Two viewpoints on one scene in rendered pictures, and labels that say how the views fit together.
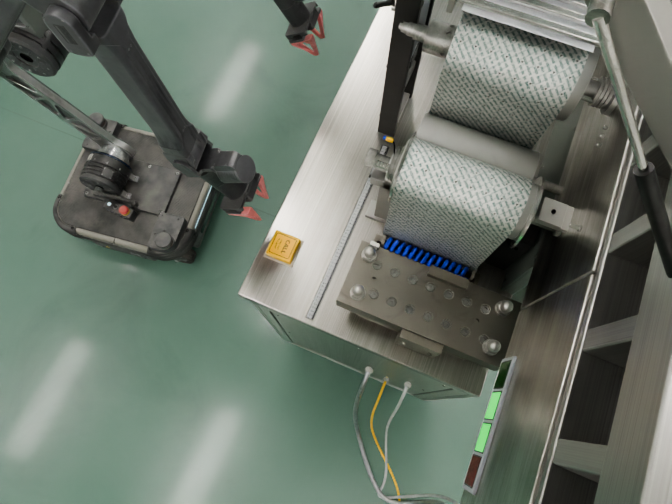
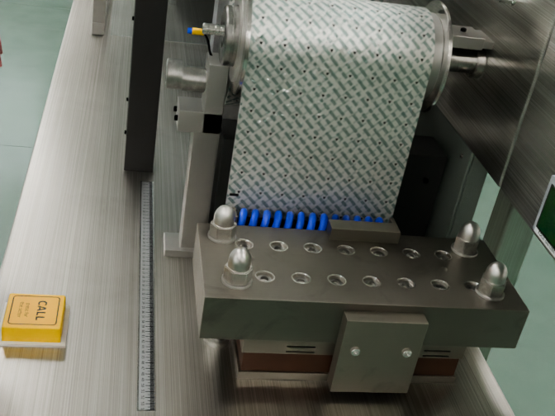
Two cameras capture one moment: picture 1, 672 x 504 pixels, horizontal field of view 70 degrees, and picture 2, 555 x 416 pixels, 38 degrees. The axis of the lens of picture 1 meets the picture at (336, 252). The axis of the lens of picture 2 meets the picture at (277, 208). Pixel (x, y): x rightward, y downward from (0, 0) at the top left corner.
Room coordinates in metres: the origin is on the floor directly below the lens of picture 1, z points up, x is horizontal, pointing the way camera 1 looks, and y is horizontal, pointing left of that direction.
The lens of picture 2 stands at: (-0.39, 0.39, 1.57)
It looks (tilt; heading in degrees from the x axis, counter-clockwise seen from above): 29 degrees down; 323
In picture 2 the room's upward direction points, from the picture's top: 10 degrees clockwise
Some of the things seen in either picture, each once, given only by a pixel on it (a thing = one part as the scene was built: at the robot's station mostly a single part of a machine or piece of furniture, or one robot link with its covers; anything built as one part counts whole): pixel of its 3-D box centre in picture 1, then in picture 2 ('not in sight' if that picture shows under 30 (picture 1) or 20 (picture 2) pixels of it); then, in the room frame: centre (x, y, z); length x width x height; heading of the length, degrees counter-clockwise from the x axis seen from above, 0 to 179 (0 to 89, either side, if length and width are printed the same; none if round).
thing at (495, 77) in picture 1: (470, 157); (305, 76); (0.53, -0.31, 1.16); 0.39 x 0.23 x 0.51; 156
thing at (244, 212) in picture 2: (427, 258); (314, 225); (0.33, -0.22, 1.03); 0.21 x 0.04 x 0.03; 66
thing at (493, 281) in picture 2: (493, 346); (495, 277); (0.12, -0.34, 1.05); 0.04 x 0.04 x 0.04
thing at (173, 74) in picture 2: (371, 157); (173, 73); (0.52, -0.08, 1.18); 0.04 x 0.02 x 0.04; 156
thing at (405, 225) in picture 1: (436, 238); (320, 161); (0.35, -0.22, 1.11); 0.23 x 0.01 x 0.18; 66
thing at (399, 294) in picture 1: (427, 304); (353, 284); (0.23, -0.21, 1.00); 0.40 x 0.16 x 0.06; 66
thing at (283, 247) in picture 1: (283, 247); (34, 317); (0.40, 0.14, 0.91); 0.07 x 0.07 x 0.02; 66
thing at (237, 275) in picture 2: (358, 290); (239, 264); (0.25, -0.05, 1.05); 0.04 x 0.04 x 0.04
